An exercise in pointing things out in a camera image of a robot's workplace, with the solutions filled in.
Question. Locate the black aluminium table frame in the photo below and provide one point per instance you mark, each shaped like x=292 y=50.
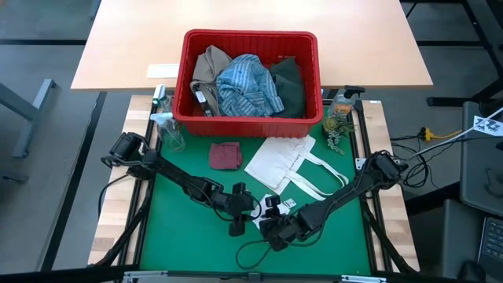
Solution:
x=138 y=243

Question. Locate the black rounded object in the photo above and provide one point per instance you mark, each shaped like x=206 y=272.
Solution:
x=471 y=272

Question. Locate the blue striped garment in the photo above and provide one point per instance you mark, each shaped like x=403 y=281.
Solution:
x=247 y=88

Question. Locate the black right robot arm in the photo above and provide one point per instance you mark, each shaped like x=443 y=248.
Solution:
x=346 y=196

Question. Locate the clear bottle white green cap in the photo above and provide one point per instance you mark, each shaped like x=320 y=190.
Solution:
x=159 y=94

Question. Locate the small potted succulent plant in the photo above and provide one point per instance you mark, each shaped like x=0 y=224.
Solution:
x=336 y=126

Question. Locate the light wooden desk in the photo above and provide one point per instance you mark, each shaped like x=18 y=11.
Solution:
x=353 y=39

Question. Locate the dark green garment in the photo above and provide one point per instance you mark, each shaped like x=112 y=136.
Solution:
x=291 y=90

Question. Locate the beige khaki garment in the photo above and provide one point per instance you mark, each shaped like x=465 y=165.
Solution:
x=212 y=63

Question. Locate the dark keyboard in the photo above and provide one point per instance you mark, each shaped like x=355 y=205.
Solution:
x=493 y=239

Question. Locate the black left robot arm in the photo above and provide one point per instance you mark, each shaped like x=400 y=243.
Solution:
x=177 y=181

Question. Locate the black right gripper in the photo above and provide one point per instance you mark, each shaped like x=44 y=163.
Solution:
x=285 y=230

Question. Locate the white tag black marks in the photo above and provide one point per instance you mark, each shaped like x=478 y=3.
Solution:
x=487 y=126

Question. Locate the grey metal table leg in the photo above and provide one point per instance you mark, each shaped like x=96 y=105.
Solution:
x=27 y=114

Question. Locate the white garment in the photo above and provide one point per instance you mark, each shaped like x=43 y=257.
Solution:
x=286 y=208

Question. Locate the green table mat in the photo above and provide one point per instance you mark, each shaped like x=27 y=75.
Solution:
x=188 y=243

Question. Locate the clear spray bottle white head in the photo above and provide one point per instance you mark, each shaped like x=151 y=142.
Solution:
x=171 y=131

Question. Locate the red plastic laundry bin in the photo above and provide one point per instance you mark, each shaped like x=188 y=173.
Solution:
x=251 y=127

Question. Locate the black desk frame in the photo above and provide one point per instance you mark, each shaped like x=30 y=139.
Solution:
x=448 y=101

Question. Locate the white paper label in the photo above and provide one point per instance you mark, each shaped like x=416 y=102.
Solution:
x=163 y=70

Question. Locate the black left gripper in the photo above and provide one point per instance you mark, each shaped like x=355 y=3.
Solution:
x=236 y=202

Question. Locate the maroon pink garment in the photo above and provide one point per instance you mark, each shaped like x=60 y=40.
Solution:
x=226 y=156

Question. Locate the cream canvas tote bag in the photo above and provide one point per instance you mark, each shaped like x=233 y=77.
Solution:
x=275 y=161

